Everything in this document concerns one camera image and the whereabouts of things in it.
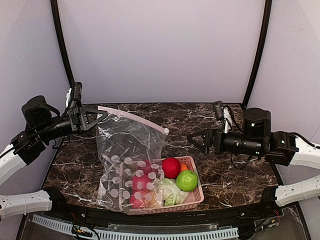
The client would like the green apple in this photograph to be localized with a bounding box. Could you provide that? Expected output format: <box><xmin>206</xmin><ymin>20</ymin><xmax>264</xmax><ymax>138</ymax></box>
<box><xmin>176</xmin><ymin>170</ymin><xmax>198</xmax><ymax>192</ymax></box>

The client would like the clear zip top bag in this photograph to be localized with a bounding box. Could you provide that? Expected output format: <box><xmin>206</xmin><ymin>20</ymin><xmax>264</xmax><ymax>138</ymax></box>
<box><xmin>96</xmin><ymin>106</ymin><xmax>170</xmax><ymax>215</ymax></box>

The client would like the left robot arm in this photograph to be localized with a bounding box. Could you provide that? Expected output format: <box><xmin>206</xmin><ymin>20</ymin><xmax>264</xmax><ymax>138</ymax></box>
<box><xmin>0</xmin><ymin>95</ymin><xmax>108</xmax><ymax>220</ymax></box>

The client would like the red apple front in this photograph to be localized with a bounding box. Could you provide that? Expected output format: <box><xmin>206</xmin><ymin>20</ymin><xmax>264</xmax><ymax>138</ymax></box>
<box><xmin>129</xmin><ymin>190</ymin><xmax>152</xmax><ymax>209</ymax></box>

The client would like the yellow fruit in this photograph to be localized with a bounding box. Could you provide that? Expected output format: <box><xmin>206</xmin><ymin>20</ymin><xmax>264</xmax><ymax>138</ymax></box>
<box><xmin>145</xmin><ymin>191</ymin><xmax>163</xmax><ymax>209</ymax></box>

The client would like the black front rail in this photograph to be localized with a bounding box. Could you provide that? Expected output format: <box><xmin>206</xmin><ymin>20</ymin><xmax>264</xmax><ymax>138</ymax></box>
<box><xmin>46</xmin><ymin>203</ymin><xmax>268</xmax><ymax>232</ymax></box>

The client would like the orange fruit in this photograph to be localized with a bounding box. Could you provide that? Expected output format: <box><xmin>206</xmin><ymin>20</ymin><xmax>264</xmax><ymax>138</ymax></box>
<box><xmin>180</xmin><ymin>163</ymin><xmax>188</xmax><ymax>172</ymax></box>

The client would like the pale green cabbage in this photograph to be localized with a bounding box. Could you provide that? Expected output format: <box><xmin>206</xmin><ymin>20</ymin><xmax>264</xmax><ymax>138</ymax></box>
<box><xmin>150</xmin><ymin>178</ymin><xmax>189</xmax><ymax>207</ymax></box>

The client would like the white cable duct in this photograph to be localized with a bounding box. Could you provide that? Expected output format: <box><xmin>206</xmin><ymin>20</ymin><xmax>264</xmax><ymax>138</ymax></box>
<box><xmin>32</xmin><ymin>214</ymin><xmax>240</xmax><ymax>240</ymax></box>

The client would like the red fruit back left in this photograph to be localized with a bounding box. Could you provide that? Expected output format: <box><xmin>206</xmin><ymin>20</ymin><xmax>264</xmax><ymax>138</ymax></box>
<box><xmin>137</xmin><ymin>160</ymin><xmax>162</xmax><ymax>176</ymax></box>

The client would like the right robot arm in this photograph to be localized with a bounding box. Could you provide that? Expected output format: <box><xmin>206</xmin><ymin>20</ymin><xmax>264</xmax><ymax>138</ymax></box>
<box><xmin>187</xmin><ymin>106</ymin><xmax>320</xmax><ymax>208</ymax></box>

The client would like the black frame post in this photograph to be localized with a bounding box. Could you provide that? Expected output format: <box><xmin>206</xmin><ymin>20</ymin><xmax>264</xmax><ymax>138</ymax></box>
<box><xmin>241</xmin><ymin>0</ymin><xmax>273</xmax><ymax>110</ymax></box>
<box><xmin>50</xmin><ymin>0</ymin><xmax>74</xmax><ymax>87</ymax></box>

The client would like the black right frame post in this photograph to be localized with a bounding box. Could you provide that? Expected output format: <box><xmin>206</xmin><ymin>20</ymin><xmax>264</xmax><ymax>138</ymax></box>
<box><xmin>241</xmin><ymin>0</ymin><xmax>273</xmax><ymax>110</ymax></box>

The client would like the black left frame post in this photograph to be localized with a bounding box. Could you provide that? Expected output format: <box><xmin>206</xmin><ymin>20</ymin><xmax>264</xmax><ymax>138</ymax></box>
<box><xmin>50</xmin><ymin>0</ymin><xmax>74</xmax><ymax>87</ymax></box>

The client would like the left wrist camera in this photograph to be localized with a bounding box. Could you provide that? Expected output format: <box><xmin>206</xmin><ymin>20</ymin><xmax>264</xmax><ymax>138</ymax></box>
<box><xmin>65</xmin><ymin>82</ymin><xmax>83</xmax><ymax>108</ymax></box>

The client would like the red fruit middle left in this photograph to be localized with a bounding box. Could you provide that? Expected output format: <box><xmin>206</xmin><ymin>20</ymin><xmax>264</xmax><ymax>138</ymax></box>
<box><xmin>131</xmin><ymin>175</ymin><xmax>152</xmax><ymax>192</ymax></box>

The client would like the red ball fruit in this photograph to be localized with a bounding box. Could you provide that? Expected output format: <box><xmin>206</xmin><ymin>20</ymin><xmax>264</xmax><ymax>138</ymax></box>
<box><xmin>162</xmin><ymin>157</ymin><xmax>181</xmax><ymax>179</ymax></box>

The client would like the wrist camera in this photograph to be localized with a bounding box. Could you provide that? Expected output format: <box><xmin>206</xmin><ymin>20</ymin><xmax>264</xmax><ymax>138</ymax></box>
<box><xmin>212</xmin><ymin>100</ymin><xmax>233</xmax><ymax>134</ymax></box>
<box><xmin>65</xmin><ymin>82</ymin><xmax>83</xmax><ymax>108</ymax></box>

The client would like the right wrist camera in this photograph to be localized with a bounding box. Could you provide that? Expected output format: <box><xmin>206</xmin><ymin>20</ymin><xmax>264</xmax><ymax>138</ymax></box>
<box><xmin>212</xmin><ymin>100</ymin><xmax>233</xmax><ymax>134</ymax></box>

